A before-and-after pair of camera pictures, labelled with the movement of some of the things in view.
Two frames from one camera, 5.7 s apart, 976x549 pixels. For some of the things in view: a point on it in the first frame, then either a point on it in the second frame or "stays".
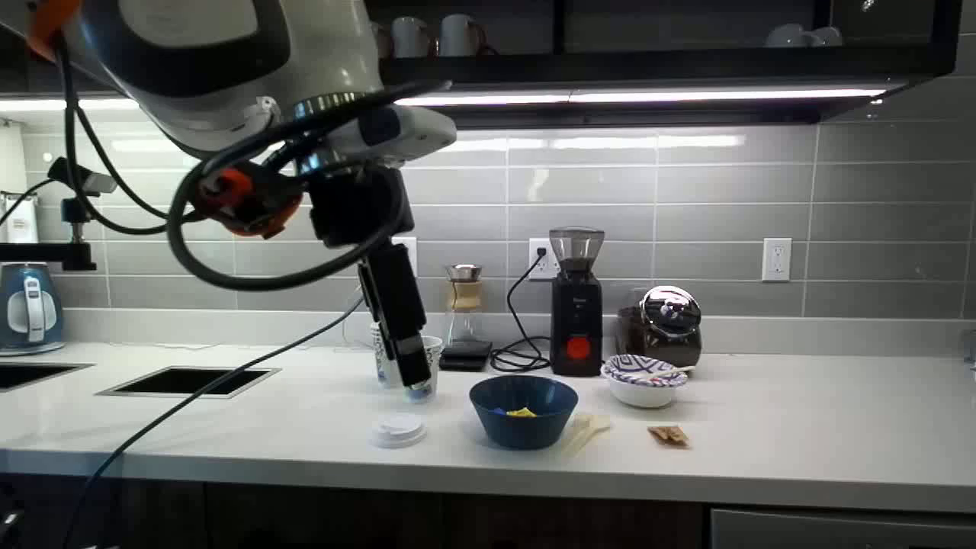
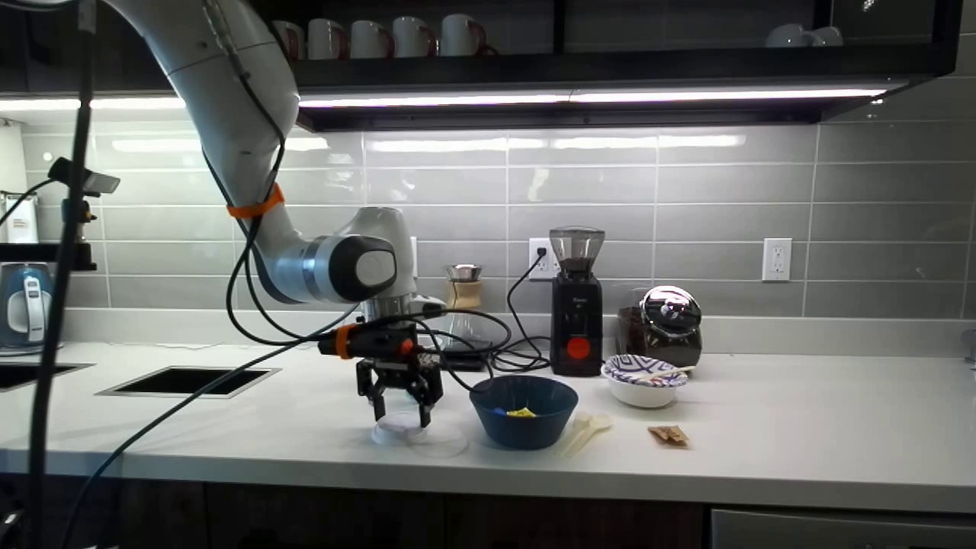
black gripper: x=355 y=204 → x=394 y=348
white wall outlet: x=774 y=259 stays
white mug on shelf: x=410 y=38 stays
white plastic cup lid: x=401 y=431 stays
